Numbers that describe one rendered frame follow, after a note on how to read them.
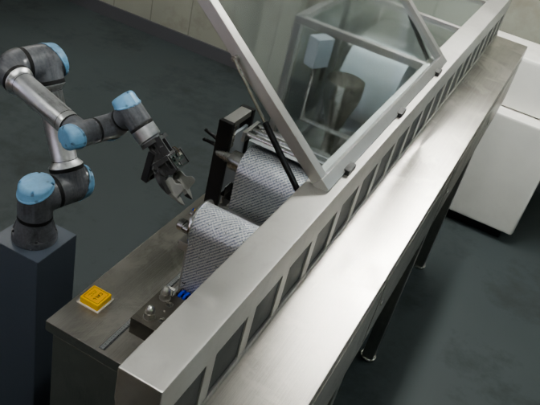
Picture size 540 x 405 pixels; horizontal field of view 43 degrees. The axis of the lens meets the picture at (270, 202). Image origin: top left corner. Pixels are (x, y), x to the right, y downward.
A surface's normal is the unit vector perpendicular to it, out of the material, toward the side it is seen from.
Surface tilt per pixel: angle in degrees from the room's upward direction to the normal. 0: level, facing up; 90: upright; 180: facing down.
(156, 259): 0
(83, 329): 0
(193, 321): 0
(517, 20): 90
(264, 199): 92
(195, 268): 90
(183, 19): 90
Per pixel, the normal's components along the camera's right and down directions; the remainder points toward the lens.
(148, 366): 0.21, -0.81
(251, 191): -0.45, 0.45
